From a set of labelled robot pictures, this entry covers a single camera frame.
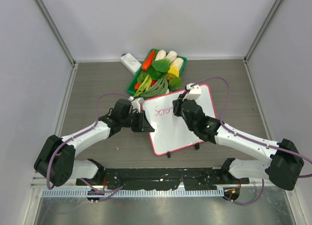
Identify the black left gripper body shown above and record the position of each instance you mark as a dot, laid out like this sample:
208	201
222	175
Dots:
137	123

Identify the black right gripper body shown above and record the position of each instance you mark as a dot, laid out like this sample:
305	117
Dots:
179	112

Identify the pink framed whiteboard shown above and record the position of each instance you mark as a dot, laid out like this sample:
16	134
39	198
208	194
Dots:
171	133

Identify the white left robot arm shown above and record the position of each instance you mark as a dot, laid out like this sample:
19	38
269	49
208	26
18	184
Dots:
57	160

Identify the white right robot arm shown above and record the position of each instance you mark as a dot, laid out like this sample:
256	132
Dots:
279	162

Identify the round green toy leaf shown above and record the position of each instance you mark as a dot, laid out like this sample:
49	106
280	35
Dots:
174	84

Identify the light green toy celery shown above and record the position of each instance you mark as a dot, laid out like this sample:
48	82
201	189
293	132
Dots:
143	86

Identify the green toy long beans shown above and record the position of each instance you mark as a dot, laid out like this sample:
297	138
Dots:
159	88

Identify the green plastic vegetable tray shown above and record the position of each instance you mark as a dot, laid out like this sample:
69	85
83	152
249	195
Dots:
141	74

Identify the white yellow toy cabbage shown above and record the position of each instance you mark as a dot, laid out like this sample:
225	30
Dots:
174	69

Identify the white rectangular bottle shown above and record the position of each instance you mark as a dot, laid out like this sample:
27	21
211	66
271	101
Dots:
130	62

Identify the white toy cabbage middle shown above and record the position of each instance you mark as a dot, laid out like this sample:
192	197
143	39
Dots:
171	56

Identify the orange toy carrot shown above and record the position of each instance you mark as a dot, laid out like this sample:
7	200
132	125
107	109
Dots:
148	61

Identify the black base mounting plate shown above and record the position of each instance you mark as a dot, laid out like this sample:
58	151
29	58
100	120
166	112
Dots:
163	179

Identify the white toy cabbage left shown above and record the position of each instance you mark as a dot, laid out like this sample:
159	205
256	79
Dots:
160	55

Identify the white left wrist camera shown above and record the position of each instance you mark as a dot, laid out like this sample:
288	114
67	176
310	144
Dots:
136	103

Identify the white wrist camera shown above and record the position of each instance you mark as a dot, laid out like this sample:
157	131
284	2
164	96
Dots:
192	92
136	103

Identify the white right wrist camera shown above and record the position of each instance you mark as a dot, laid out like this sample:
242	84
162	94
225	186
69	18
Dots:
192	92

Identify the aluminium frame rail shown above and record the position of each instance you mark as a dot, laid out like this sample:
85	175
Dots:
40	182

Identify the white slotted cable duct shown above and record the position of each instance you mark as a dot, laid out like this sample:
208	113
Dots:
87	192

